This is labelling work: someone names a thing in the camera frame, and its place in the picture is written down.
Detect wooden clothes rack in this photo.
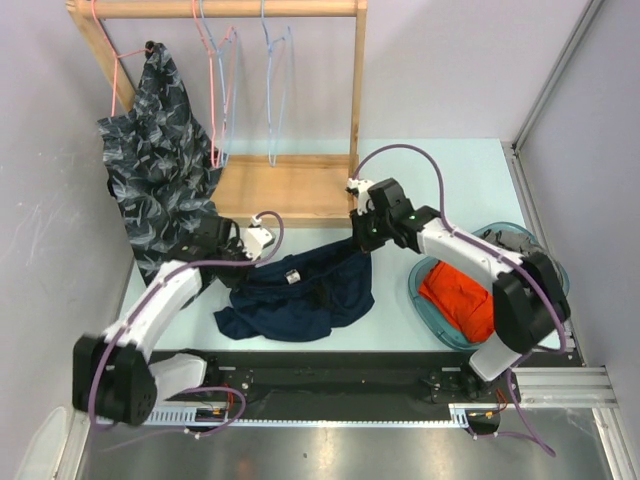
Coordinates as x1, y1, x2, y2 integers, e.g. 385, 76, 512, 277
66, 1, 368, 228

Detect pink wire hanger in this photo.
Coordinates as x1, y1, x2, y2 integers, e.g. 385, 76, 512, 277
191, 1, 239, 170

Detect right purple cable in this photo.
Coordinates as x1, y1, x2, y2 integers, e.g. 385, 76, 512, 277
352, 143, 569, 457

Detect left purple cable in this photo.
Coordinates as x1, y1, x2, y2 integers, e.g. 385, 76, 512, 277
89, 210, 286, 441

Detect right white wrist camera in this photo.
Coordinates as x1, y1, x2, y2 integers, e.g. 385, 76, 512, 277
346, 178, 375, 216

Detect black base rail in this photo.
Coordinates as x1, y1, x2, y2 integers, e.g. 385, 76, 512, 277
149, 350, 524, 434

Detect purple cable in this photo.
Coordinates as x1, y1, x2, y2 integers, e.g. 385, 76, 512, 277
352, 143, 569, 457
89, 210, 286, 441

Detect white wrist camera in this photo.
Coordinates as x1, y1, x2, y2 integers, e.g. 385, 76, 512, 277
346, 178, 375, 216
242, 215, 275, 261

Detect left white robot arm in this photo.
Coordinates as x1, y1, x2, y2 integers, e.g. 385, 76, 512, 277
72, 216, 273, 426

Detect grey shorts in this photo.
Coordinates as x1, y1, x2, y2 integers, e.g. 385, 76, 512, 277
481, 229, 548, 257

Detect navy blue shorts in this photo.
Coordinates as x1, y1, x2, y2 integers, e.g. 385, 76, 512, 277
214, 238, 375, 342

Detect teal plastic basket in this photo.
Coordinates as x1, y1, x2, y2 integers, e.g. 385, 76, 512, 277
409, 223, 569, 351

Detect aluminium frame post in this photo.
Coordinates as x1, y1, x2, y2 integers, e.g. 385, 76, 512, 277
513, 0, 605, 147

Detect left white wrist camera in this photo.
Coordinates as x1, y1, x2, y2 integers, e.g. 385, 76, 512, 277
242, 215, 275, 261

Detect dark leaf-pattern shorts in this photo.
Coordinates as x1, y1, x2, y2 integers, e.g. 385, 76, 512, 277
97, 41, 221, 283

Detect orange shorts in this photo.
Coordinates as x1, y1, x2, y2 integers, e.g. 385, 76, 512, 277
419, 261, 495, 343

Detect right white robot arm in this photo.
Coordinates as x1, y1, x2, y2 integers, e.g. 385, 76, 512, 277
346, 178, 571, 401

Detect pink hanger holding patterned shorts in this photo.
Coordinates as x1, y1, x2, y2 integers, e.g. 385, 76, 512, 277
90, 0, 153, 117

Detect light blue wire hanger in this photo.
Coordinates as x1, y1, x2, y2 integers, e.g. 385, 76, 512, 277
197, 1, 239, 169

